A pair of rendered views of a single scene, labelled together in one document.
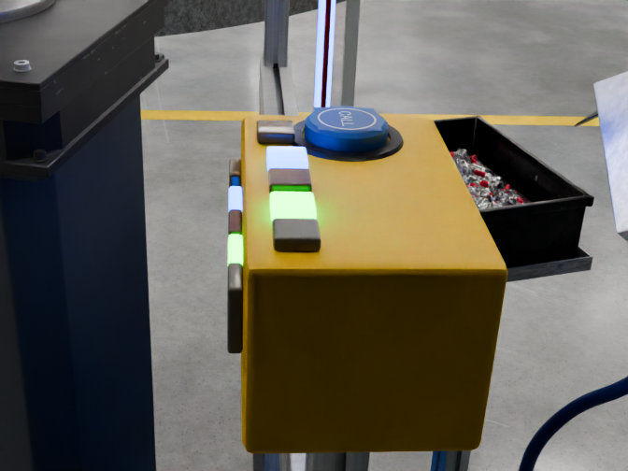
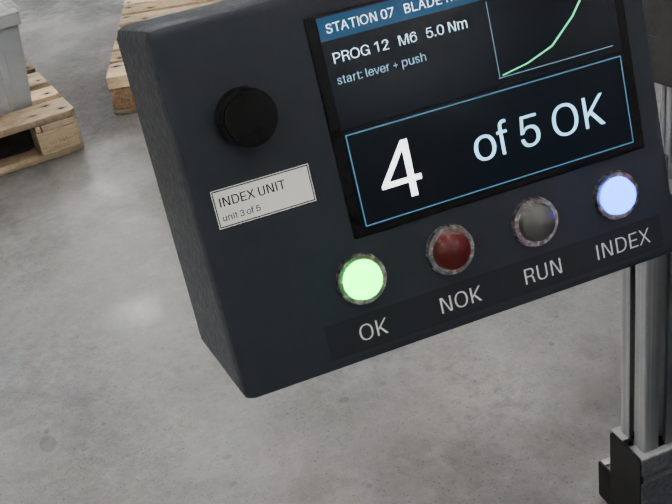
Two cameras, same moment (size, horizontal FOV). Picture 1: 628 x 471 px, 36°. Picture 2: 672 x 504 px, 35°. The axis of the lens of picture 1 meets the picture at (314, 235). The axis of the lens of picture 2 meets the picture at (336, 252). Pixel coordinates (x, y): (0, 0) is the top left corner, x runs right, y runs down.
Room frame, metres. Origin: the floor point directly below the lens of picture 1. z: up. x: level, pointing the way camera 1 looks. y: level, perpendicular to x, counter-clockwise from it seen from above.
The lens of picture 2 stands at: (1.53, 0.60, 1.40)
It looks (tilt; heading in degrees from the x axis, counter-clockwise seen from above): 30 degrees down; 258
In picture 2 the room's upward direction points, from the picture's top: 9 degrees counter-clockwise
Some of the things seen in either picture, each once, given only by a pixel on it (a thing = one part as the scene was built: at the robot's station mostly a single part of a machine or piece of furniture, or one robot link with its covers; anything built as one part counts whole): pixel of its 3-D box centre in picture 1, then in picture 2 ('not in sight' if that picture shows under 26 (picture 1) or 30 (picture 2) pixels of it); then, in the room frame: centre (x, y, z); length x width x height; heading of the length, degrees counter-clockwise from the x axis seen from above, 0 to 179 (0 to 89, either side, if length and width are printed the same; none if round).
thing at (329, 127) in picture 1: (346, 132); not in sight; (0.43, -0.01, 1.08); 0.04 x 0.04 x 0.02
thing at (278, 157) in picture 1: (287, 159); not in sight; (0.39, 0.01, 1.08); 0.02 x 0.02 x 0.01; 5
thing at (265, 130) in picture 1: (275, 132); not in sight; (0.43, 0.02, 1.08); 0.02 x 0.02 x 0.01; 5
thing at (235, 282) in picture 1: (235, 307); not in sight; (0.32, 0.03, 1.04); 0.02 x 0.01 x 0.03; 5
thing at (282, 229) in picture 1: (295, 234); not in sight; (0.32, 0.01, 1.08); 0.02 x 0.02 x 0.01; 5
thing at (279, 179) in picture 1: (290, 181); not in sight; (0.37, 0.01, 1.08); 0.02 x 0.02 x 0.01; 5
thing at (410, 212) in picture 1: (348, 277); not in sight; (0.39, -0.02, 1.02); 0.16 x 0.10 x 0.11; 5
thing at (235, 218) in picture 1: (235, 249); not in sight; (0.37, 0.03, 1.04); 0.02 x 0.01 x 0.03; 5
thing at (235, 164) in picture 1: (235, 193); not in sight; (0.43, 0.04, 1.04); 0.02 x 0.01 x 0.03; 5
